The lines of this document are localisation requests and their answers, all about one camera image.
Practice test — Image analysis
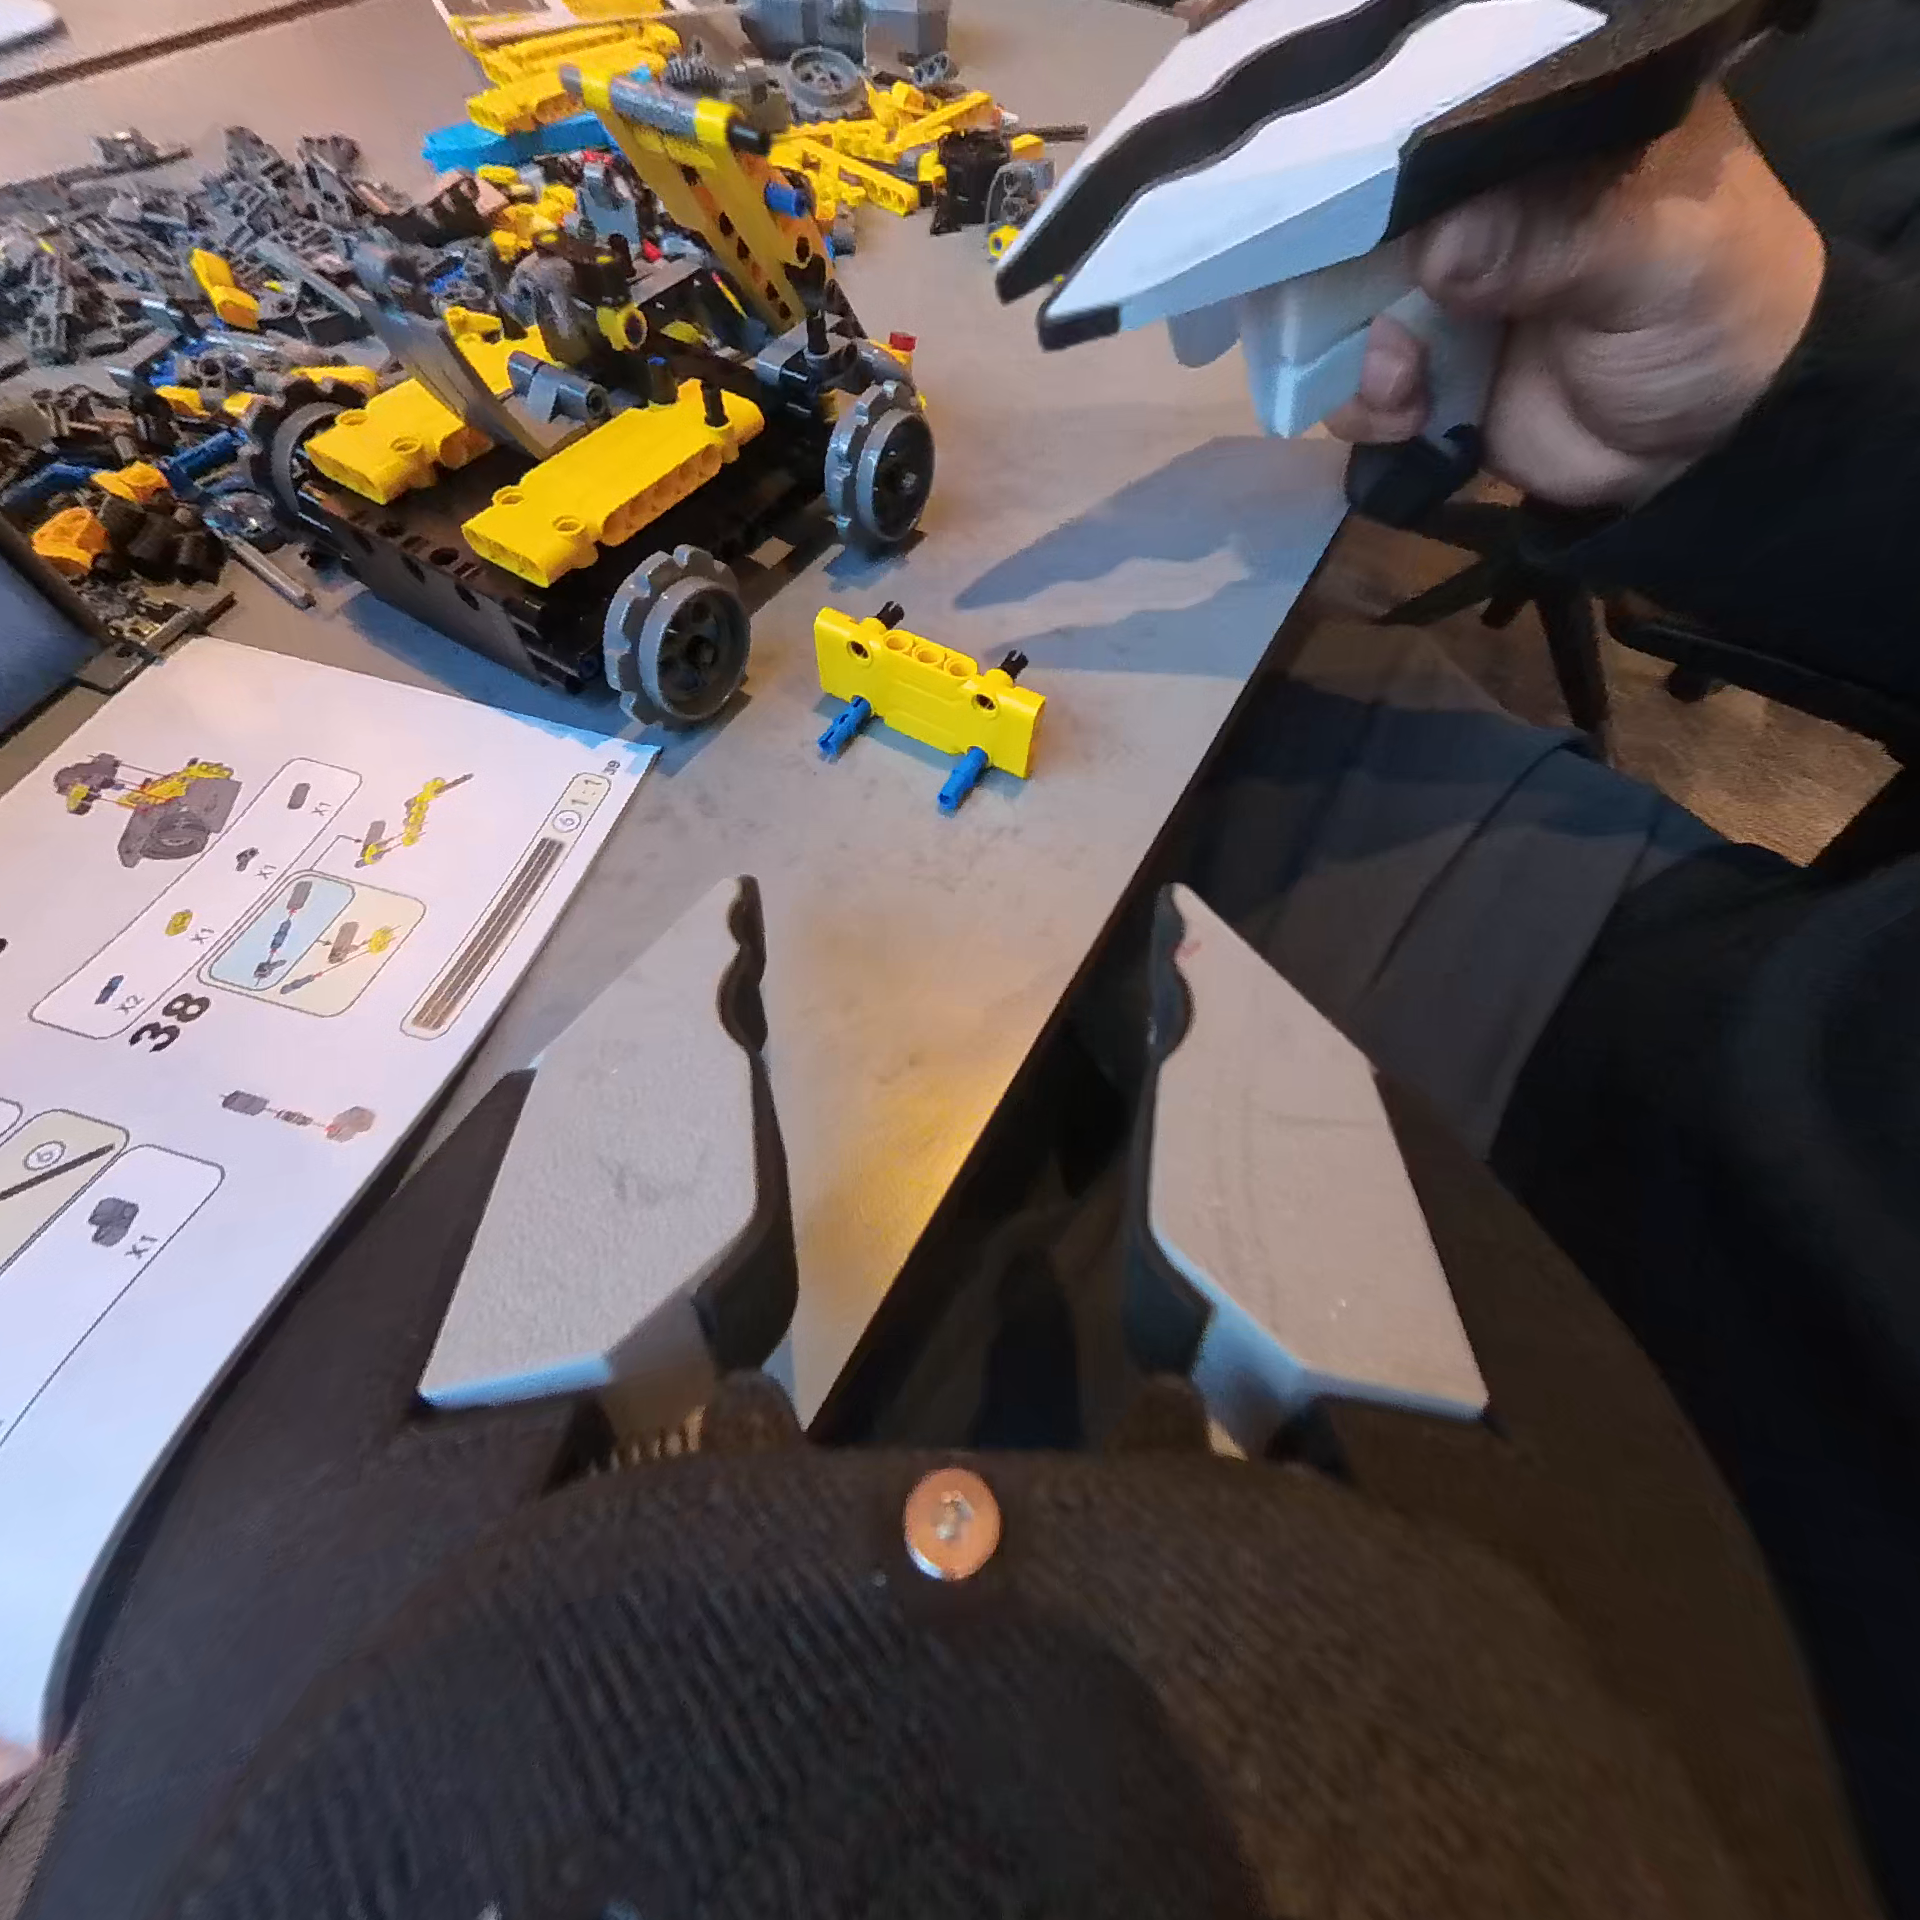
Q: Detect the grey control hub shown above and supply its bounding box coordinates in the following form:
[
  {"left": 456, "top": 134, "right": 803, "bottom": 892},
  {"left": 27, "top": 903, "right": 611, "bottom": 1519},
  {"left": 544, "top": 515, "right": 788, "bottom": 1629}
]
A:
[{"left": 735, "top": 0, "right": 952, "bottom": 62}]

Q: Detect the person's right forearm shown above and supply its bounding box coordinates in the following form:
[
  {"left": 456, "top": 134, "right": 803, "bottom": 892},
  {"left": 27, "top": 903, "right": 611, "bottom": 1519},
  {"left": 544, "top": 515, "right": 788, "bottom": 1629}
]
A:
[{"left": 1590, "top": 0, "right": 1920, "bottom": 632}]

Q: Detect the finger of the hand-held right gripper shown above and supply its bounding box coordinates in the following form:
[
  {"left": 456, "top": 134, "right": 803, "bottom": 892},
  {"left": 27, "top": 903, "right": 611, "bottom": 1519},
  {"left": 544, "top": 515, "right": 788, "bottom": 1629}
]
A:
[
  {"left": 1036, "top": 0, "right": 1613, "bottom": 355},
  {"left": 993, "top": 0, "right": 1420, "bottom": 308}
]

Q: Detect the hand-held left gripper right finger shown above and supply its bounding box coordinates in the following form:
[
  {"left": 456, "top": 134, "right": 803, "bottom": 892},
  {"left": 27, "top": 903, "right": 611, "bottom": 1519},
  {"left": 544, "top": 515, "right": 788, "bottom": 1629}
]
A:
[{"left": 1117, "top": 883, "right": 1489, "bottom": 1455}]

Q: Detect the pile of loose toy bricks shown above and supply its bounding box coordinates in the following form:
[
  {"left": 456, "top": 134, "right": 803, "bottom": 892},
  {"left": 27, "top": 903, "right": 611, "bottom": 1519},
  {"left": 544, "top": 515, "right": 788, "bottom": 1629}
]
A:
[{"left": 0, "top": 0, "right": 1097, "bottom": 639}]

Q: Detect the dark blue cardboard box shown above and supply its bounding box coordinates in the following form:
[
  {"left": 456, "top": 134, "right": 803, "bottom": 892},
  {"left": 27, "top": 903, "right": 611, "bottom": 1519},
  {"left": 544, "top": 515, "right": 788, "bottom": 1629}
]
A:
[{"left": 0, "top": 558, "right": 104, "bottom": 740}]

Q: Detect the yellow brick toy vehicle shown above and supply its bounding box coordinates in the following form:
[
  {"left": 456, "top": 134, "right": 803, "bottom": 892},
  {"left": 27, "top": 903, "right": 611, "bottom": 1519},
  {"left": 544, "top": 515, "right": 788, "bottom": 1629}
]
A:
[{"left": 247, "top": 59, "right": 939, "bottom": 735}]

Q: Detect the person's dark jacket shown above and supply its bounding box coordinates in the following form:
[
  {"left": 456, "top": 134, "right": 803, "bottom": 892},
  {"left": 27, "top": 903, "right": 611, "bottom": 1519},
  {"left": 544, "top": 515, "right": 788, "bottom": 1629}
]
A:
[{"left": 1486, "top": 779, "right": 1920, "bottom": 1920}]

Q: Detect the instruction booklet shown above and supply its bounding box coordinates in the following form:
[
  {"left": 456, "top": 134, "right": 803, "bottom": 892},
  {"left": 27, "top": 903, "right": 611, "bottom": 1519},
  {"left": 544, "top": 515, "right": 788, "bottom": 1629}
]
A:
[{"left": 0, "top": 638, "right": 662, "bottom": 1788}]

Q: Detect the grey desk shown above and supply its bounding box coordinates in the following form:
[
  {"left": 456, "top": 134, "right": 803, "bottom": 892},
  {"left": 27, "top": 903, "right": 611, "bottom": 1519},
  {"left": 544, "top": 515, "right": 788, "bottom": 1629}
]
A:
[{"left": 0, "top": 0, "right": 1353, "bottom": 1425}]

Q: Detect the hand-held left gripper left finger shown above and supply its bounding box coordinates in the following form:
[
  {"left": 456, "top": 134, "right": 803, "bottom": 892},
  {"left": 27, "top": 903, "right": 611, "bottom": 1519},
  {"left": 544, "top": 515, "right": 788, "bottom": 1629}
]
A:
[{"left": 416, "top": 872, "right": 799, "bottom": 1448}]

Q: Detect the person's right hand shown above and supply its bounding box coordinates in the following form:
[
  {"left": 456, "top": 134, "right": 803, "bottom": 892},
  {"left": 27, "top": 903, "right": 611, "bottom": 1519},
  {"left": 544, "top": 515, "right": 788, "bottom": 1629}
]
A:
[{"left": 1328, "top": 88, "right": 1823, "bottom": 504}]

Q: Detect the yellow brick panel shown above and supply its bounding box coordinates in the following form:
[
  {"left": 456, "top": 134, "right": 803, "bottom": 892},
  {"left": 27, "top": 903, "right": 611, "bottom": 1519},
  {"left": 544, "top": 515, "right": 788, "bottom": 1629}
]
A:
[{"left": 814, "top": 598, "right": 1047, "bottom": 816}]

